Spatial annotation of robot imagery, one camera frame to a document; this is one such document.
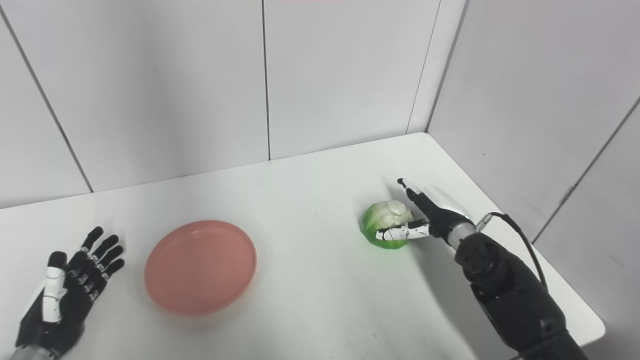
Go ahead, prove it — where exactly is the green white cabbage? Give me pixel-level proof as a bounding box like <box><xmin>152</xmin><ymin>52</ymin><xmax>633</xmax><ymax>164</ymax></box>
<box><xmin>362</xmin><ymin>200</ymin><xmax>416</xmax><ymax>250</ymax></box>

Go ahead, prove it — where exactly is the pink plate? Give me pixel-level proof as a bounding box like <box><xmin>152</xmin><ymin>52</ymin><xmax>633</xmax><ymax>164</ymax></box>
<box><xmin>144</xmin><ymin>220</ymin><xmax>258</xmax><ymax>317</ymax></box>

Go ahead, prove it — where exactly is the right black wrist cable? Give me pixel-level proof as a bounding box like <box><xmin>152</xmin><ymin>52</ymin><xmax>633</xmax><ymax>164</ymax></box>
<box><xmin>475</xmin><ymin>212</ymin><xmax>549</xmax><ymax>291</ymax></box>

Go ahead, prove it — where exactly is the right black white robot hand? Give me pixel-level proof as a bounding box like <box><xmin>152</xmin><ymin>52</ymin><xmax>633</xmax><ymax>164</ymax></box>
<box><xmin>375</xmin><ymin>178</ymin><xmax>476</xmax><ymax>248</ymax></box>

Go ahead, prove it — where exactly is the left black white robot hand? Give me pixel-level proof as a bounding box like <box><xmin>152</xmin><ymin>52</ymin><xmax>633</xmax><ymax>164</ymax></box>
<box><xmin>15</xmin><ymin>226</ymin><xmax>126</xmax><ymax>359</ymax></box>

